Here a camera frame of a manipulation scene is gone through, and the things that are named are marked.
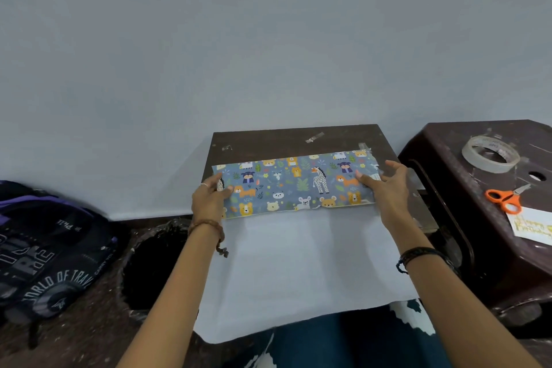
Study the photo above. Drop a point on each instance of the person's right hand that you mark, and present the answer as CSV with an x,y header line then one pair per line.
x,y
392,195

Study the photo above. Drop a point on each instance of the person's left hand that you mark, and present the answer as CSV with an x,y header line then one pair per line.
x,y
209,204

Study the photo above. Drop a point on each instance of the clear tape roll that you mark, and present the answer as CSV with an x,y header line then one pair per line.
x,y
470,160

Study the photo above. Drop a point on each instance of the happy birthday card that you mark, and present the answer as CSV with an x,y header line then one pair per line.
x,y
530,225

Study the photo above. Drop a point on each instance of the person's right forearm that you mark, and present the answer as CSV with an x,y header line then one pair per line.
x,y
453,316

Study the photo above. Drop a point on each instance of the person's left forearm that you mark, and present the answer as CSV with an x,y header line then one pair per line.
x,y
172,316

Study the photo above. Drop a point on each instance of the brown plastic stool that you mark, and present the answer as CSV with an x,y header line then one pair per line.
x,y
440,152

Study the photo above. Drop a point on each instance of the small dark wooden table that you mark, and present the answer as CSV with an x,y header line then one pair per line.
x,y
267,143

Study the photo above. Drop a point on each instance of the black lined trash bin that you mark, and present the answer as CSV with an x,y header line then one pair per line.
x,y
151,273

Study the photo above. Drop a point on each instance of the crumpled clear tape piece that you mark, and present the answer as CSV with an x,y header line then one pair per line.
x,y
315,137

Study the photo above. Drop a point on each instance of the teal white patterned trousers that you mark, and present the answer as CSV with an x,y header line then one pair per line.
x,y
345,346

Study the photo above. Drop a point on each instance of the black purple backpack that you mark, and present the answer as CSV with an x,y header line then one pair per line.
x,y
43,251

